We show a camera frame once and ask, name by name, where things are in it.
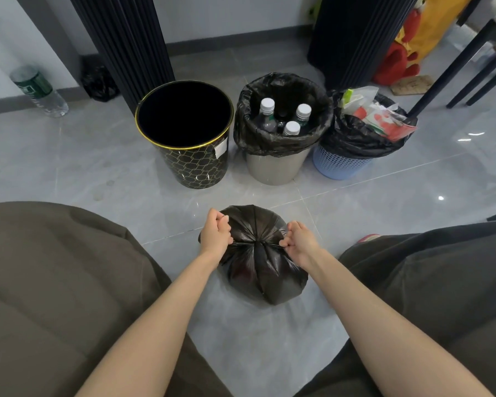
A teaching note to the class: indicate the person's right hand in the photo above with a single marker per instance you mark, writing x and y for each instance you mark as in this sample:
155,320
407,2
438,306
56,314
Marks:
301,243

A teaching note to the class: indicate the person's left hand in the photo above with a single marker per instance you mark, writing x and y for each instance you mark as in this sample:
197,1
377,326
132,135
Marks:
215,235

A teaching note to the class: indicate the black garbage bag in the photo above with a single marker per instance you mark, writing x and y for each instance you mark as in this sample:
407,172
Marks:
256,277
260,144
351,142

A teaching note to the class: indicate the black bin with gold rim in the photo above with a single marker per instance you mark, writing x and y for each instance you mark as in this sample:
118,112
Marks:
198,171

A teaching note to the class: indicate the beige plastic bin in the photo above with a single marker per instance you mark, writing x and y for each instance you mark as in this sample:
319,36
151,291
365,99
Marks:
277,169

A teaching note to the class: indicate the blue mesh plastic bin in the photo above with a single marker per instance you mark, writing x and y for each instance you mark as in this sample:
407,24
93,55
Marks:
339,165

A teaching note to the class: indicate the person's left forearm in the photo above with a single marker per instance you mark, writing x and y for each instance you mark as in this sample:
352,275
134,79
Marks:
149,326

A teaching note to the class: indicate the person's right pink shoe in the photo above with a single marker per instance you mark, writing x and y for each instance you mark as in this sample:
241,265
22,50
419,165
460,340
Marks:
370,238

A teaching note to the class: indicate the person's right leg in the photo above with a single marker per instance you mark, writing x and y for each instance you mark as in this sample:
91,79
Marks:
438,277

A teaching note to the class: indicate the person's leg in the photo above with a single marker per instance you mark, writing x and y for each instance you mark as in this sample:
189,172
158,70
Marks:
45,293
438,277

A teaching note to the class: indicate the person's left leg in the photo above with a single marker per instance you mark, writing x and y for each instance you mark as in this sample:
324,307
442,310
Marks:
45,293

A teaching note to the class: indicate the white capped clear bottle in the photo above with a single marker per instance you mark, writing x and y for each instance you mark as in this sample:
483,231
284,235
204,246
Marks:
291,128
303,110
267,105

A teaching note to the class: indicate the dark capped small bottle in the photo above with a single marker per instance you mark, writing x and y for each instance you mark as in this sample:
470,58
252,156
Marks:
281,121

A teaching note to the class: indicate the red white snack wrapper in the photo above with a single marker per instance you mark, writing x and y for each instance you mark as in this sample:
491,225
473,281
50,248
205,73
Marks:
388,124

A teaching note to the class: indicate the white green plastic packaging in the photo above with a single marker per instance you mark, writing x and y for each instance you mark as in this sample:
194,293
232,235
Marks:
357,97

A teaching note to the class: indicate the small crumpled black bag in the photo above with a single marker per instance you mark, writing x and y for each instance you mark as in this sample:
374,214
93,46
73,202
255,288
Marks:
99,84

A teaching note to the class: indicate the red plush toy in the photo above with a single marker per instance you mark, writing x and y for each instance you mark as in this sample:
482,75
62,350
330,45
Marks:
390,66

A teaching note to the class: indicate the large clear water bottle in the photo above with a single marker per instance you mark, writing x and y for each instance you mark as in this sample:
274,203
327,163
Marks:
37,88

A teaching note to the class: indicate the cream cushioned chair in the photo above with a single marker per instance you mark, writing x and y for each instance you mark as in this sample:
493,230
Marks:
454,66

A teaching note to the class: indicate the yellow plush toy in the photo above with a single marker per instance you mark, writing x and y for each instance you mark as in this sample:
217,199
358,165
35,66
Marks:
434,24

